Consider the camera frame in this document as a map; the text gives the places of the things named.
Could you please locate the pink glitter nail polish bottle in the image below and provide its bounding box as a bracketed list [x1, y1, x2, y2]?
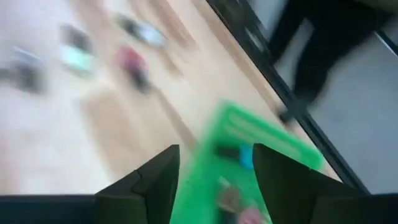
[116, 45, 153, 93]

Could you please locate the black aluminium rig frame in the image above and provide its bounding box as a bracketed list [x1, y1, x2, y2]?
[206, 0, 371, 195]

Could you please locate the mint green nail polish bottle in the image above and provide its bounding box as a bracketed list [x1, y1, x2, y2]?
[58, 24, 96, 75]

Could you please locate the person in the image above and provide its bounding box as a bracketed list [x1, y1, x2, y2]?
[269, 0, 398, 125]

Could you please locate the blue nail polish bottle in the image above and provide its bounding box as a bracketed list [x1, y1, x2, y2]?
[216, 144, 254, 170]

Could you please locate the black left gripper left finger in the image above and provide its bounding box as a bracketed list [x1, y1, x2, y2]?
[95, 144, 182, 224]

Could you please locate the light pink nail polish bottle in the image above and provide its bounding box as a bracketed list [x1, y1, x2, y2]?
[238, 207, 268, 224]

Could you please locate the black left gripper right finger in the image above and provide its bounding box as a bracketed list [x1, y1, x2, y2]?
[252, 142, 374, 224]

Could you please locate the white nail polish bottle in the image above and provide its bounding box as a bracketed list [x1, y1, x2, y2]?
[0, 46, 47, 94]

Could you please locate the green plastic basket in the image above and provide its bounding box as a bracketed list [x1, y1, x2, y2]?
[169, 101, 326, 224]

